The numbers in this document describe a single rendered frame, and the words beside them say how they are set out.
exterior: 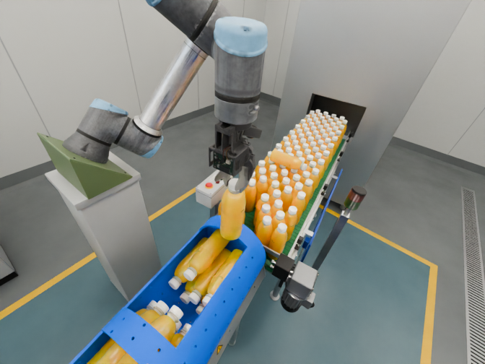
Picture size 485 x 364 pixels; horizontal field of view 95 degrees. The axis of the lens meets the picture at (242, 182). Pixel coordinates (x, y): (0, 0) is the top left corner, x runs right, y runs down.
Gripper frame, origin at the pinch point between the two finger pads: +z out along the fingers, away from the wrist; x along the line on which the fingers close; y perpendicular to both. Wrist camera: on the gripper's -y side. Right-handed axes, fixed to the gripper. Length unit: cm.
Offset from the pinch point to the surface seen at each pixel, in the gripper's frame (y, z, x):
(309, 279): -25, 61, 31
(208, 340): 26.5, 30.9, 10.7
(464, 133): -413, 95, 168
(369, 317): -78, 147, 88
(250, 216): -39, 56, -11
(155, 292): 23.1, 40.8, -15.1
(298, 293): -20, 70, 29
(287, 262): -17, 46, 19
